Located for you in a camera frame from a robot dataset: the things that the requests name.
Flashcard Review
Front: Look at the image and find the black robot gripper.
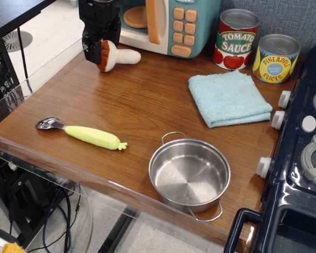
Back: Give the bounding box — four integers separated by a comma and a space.
78, 1, 121, 65

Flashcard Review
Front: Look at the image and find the plush mushroom toy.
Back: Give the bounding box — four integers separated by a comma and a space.
97, 40, 141, 72

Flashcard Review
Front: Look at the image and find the teal toy microwave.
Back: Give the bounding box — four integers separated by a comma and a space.
116, 1, 221, 59

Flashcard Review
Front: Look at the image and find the white stove knob top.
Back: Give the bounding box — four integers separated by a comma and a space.
278, 90, 291, 109

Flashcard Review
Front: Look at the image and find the white stove knob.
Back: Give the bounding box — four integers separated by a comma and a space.
278, 90, 291, 109
256, 157, 272, 179
271, 111, 285, 130

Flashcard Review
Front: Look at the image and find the dark blue toy stove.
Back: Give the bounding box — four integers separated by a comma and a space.
224, 46, 316, 252

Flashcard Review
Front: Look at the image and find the black desk at left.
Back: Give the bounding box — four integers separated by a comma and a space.
0, 0, 54, 99

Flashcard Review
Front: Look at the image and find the tomato sauce can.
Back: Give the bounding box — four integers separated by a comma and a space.
213, 8, 260, 71

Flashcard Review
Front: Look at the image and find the light blue folded cloth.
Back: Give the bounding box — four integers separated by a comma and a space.
189, 70, 272, 128

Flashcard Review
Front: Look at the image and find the clear acrylic table guard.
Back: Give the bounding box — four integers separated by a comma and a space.
0, 51, 229, 244

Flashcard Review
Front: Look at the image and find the silver metal pot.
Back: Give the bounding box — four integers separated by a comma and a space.
149, 133, 231, 222

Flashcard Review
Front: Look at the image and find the pineapple slices can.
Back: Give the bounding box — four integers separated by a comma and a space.
252, 34, 301, 84

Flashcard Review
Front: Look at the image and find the white stove knob middle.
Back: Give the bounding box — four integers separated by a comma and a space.
271, 111, 285, 130

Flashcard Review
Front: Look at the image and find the white stove knob bottom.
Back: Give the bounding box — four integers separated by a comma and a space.
256, 157, 272, 179

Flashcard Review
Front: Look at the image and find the yellow fuzzy object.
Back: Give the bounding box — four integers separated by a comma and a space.
1, 242, 26, 253

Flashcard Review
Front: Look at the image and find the spoon with green handle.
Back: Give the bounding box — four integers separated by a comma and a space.
35, 116, 127, 151

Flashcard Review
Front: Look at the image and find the black cable bundle under table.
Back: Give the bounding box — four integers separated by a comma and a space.
26, 184, 82, 253

